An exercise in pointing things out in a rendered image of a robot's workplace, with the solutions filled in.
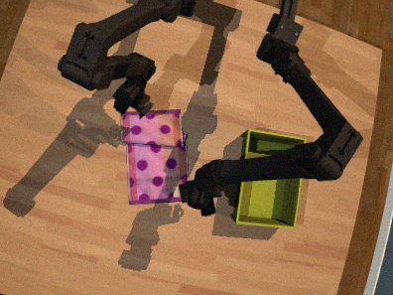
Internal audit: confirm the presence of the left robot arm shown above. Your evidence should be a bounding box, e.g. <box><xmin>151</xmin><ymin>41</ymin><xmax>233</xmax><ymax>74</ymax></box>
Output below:
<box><xmin>188</xmin><ymin>36</ymin><xmax>363</xmax><ymax>217</ymax></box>

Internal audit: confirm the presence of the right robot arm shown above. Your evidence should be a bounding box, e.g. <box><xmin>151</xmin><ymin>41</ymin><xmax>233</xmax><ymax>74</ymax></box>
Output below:
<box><xmin>58</xmin><ymin>0</ymin><xmax>195</xmax><ymax>114</ymax></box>

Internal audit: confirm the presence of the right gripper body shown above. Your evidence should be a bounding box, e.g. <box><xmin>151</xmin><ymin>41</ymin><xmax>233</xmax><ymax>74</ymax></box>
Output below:
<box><xmin>116</xmin><ymin>86</ymin><xmax>151</xmax><ymax>115</ymax></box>

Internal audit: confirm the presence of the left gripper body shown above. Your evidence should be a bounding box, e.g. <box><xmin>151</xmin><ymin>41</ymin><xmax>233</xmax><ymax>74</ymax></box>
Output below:
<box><xmin>179</xmin><ymin>180</ymin><xmax>222</xmax><ymax>199</ymax></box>

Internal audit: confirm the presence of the yellow-green open box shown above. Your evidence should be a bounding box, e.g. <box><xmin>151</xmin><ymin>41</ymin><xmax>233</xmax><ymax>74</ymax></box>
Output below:
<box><xmin>230</xmin><ymin>129</ymin><xmax>307</xmax><ymax>228</ymax></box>

